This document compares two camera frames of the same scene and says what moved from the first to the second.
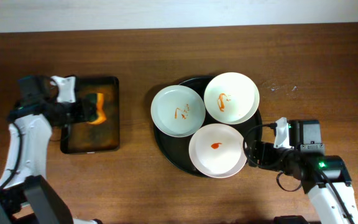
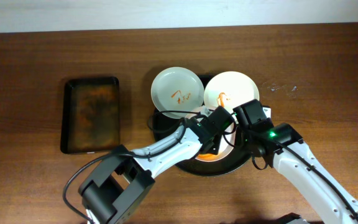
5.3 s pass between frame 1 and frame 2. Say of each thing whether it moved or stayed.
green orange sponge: moved
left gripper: moved
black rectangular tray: stayed
